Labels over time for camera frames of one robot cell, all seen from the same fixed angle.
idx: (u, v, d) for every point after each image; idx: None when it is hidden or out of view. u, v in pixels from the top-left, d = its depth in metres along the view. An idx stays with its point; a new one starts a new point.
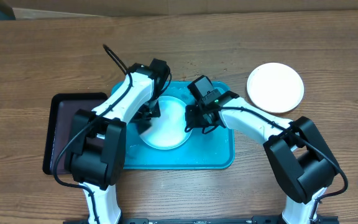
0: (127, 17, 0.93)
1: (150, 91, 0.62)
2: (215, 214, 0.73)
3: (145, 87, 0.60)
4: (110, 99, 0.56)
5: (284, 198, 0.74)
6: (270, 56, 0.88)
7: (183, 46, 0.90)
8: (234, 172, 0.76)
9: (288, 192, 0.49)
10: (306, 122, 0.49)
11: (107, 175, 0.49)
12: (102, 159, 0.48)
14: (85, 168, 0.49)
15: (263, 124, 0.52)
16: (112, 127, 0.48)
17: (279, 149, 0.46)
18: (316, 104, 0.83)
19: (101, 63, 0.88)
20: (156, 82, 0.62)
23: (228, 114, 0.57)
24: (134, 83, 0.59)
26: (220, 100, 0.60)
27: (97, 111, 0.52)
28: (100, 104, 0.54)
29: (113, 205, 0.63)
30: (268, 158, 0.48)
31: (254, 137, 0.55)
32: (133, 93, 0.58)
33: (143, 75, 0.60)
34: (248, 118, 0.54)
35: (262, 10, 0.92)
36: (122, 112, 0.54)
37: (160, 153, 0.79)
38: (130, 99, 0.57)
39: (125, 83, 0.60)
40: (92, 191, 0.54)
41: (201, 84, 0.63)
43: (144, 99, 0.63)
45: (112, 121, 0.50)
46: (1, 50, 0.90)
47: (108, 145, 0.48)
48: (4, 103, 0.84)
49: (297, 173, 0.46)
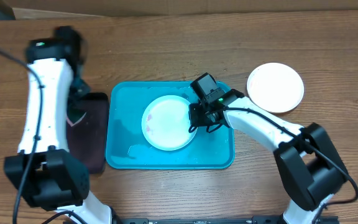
0: (127, 17, 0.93)
1: (67, 72, 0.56)
2: (215, 214, 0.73)
3: (59, 78, 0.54)
4: (30, 121, 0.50)
5: (284, 198, 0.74)
6: (270, 56, 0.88)
7: (183, 46, 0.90)
8: (234, 172, 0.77)
9: (296, 199, 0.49)
10: (317, 130, 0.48)
11: (77, 195, 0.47)
12: (63, 188, 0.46)
14: (51, 200, 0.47)
15: (273, 128, 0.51)
16: (50, 163, 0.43)
17: (290, 158, 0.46)
18: (316, 104, 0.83)
19: (101, 63, 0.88)
20: (66, 51, 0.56)
23: (234, 116, 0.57)
24: (44, 80, 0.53)
26: (224, 99, 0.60)
27: (26, 150, 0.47)
28: (25, 137, 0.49)
29: (100, 211, 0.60)
30: (278, 165, 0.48)
31: (261, 139, 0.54)
32: (52, 96, 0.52)
33: (48, 66, 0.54)
34: (255, 121, 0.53)
35: (262, 10, 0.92)
36: (53, 131, 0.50)
37: (158, 152, 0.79)
38: (51, 106, 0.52)
39: (34, 85, 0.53)
40: (71, 210, 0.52)
41: (205, 83, 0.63)
43: (67, 83, 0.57)
45: (47, 155, 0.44)
46: (1, 49, 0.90)
47: (59, 178, 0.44)
48: (4, 104, 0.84)
49: (306, 183, 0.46)
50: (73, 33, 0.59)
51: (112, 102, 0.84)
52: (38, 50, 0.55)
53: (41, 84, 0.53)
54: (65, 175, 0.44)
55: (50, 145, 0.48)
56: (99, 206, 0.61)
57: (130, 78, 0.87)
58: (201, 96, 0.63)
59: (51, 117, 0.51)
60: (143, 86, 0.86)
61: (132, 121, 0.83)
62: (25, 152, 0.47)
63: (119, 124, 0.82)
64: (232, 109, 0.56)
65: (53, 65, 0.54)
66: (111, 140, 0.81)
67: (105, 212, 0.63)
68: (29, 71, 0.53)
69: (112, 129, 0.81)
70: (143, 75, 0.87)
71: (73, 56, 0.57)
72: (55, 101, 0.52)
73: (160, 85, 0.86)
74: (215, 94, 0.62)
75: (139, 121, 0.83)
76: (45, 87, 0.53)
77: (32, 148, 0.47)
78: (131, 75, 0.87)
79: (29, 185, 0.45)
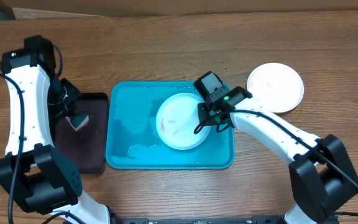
0: (127, 17, 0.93)
1: (45, 78, 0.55)
2: (215, 214, 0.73)
3: (36, 82, 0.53)
4: (13, 124, 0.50)
5: (284, 198, 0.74)
6: (270, 56, 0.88)
7: (183, 46, 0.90)
8: (234, 172, 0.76)
9: (306, 208, 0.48)
10: (334, 142, 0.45)
11: (70, 192, 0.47)
12: (55, 186, 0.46)
14: (45, 201, 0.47)
15: (286, 137, 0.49)
16: (39, 159, 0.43)
17: (306, 173, 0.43)
18: (316, 104, 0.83)
19: (101, 63, 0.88)
20: (40, 58, 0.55)
23: (242, 118, 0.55)
24: (22, 86, 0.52)
26: (230, 98, 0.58)
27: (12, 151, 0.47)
28: (9, 139, 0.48)
29: (97, 210, 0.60)
30: (291, 177, 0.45)
31: (270, 144, 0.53)
32: (32, 99, 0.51)
33: (25, 73, 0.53)
34: (266, 127, 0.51)
35: (262, 10, 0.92)
36: (37, 131, 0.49)
37: (159, 151, 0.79)
38: (32, 107, 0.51)
39: (13, 92, 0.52)
40: (68, 210, 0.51)
41: (208, 82, 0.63)
43: (47, 88, 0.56)
45: (35, 152, 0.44)
46: (1, 49, 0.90)
47: (50, 176, 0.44)
48: (4, 104, 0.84)
49: (320, 196, 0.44)
50: (43, 40, 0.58)
51: (112, 102, 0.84)
52: (12, 60, 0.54)
53: (20, 89, 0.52)
54: (56, 172, 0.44)
55: (36, 143, 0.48)
56: (96, 205, 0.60)
57: (130, 78, 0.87)
58: (205, 94, 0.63)
59: (33, 117, 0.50)
60: (143, 86, 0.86)
61: (132, 121, 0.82)
62: (12, 154, 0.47)
63: (119, 124, 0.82)
64: (240, 111, 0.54)
65: (30, 71, 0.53)
66: (111, 140, 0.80)
67: (103, 211, 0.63)
68: (7, 80, 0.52)
69: (112, 129, 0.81)
70: (143, 75, 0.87)
71: (47, 63, 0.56)
72: (36, 103, 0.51)
73: (160, 85, 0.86)
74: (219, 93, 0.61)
75: (139, 121, 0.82)
76: (25, 92, 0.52)
77: (18, 149, 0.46)
78: (131, 75, 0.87)
79: (20, 186, 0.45)
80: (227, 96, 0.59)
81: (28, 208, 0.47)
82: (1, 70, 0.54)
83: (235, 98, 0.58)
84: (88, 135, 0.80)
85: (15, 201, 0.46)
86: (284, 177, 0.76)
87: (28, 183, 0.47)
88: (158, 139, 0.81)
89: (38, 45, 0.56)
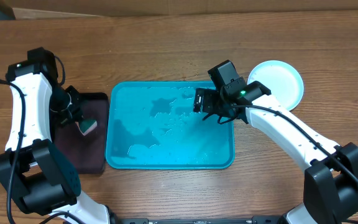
0: (127, 17, 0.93)
1: (47, 85, 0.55)
2: (215, 214, 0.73)
3: (40, 88, 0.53)
4: (13, 122, 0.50)
5: (284, 198, 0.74)
6: (270, 56, 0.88)
7: (183, 46, 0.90)
8: (235, 172, 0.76)
9: (313, 213, 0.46)
10: (353, 151, 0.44)
11: (67, 191, 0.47)
12: (53, 184, 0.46)
14: (44, 201, 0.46)
15: (306, 140, 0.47)
16: (38, 155, 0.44)
17: (321, 180, 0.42)
18: (316, 103, 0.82)
19: (101, 63, 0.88)
20: (44, 70, 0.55)
23: (259, 116, 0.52)
24: (24, 91, 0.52)
26: (247, 91, 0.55)
27: (12, 147, 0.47)
28: (9, 136, 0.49)
29: (96, 210, 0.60)
30: (306, 183, 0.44)
31: (283, 144, 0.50)
32: (32, 101, 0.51)
33: (27, 79, 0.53)
34: (284, 126, 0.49)
35: (263, 10, 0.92)
36: (36, 129, 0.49)
37: (159, 152, 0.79)
38: (33, 107, 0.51)
39: (17, 97, 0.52)
40: (67, 210, 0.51)
41: (228, 73, 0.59)
43: (49, 95, 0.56)
45: (34, 146, 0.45)
46: (0, 50, 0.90)
47: (48, 172, 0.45)
48: (4, 103, 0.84)
49: (332, 203, 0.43)
50: (47, 53, 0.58)
51: (112, 102, 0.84)
52: (17, 70, 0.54)
53: (23, 93, 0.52)
54: (54, 168, 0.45)
55: (35, 139, 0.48)
56: (96, 206, 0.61)
57: (130, 78, 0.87)
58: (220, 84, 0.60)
59: (33, 116, 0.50)
60: (143, 86, 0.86)
61: (132, 122, 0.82)
62: (12, 149, 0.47)
63: (119, 124, 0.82)
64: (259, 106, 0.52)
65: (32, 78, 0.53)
66: (111, 140, 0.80)
67: (102, 211, 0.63)
68: (10, 86, 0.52)
69: (112, 129, 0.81)
70: (143, 74, 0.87)
71: (50, 73, 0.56)
72: (36, 104, 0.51)
73: (160, 85, 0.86)
74: (235, 83, 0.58)
75: (138, 121, 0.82)
76: (27, 95, 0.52)
77: (17, 145, 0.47)
78: (131, 75, 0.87)
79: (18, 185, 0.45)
80: (244, 91, 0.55)
81: (27, 208, 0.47)
82: (6, 77, 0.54)
83: (252, 93, 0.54)
84: (89, 135, 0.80)
85: (13, 200, 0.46)
86: (284, 177, 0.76)
87: (27, 183, 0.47)
88: (157, 139, 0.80)
89: (41, 56, 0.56)
